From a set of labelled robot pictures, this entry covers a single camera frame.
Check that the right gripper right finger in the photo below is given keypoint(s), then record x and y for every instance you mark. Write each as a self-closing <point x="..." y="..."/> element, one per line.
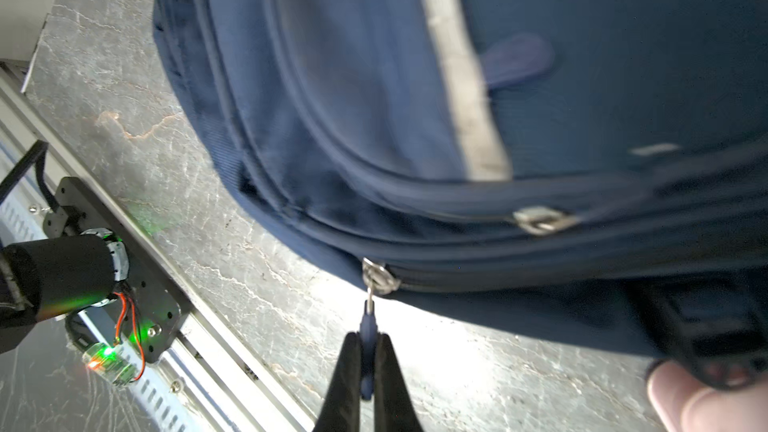
<point x="393" y="408"/>

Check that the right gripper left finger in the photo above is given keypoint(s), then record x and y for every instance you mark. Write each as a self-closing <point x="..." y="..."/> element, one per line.
<point x="340" y="411"/>

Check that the pink pencil case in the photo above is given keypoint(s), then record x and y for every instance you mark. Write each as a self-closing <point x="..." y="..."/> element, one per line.
<point x="684" y="404"/>

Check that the navy blue student backpack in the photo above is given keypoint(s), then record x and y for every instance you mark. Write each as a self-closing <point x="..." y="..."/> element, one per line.
<point x="591" y="172"/>

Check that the aluminium front rail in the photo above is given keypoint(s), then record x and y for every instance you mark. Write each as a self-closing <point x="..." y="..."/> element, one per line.
<point x="200" y="376"/>

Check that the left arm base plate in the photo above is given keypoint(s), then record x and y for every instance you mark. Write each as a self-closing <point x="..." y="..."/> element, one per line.
<point x="146" y="307"/>

